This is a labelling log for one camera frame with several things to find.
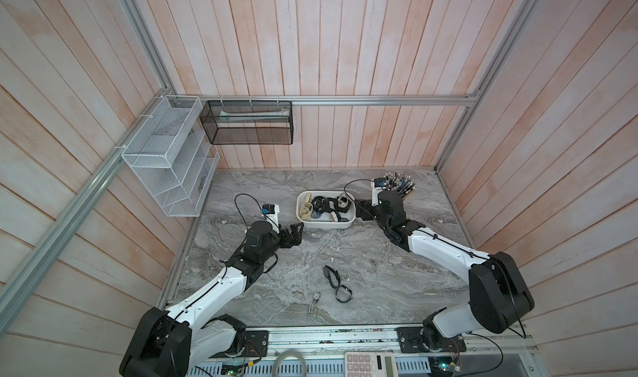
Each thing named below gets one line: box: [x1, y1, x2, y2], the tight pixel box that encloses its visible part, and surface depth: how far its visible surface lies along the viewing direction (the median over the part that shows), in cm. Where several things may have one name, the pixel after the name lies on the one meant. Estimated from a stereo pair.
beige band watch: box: [299, 201, 314, 222], surface depth 102 cm
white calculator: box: [343, 351, 399, 377], surface depth 70 cm
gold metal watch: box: [337, 193, 349, 209], surface depth 103 cm
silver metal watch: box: [307, 291, 322, 316], surface depth 83 cm
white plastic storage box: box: [295, 190, 357, 230], surface depth 103 cm
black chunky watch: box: [310, 195, 336, 217], surface depth 104 cm
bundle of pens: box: [382, 171, 416, 199], surface depth 94 cm
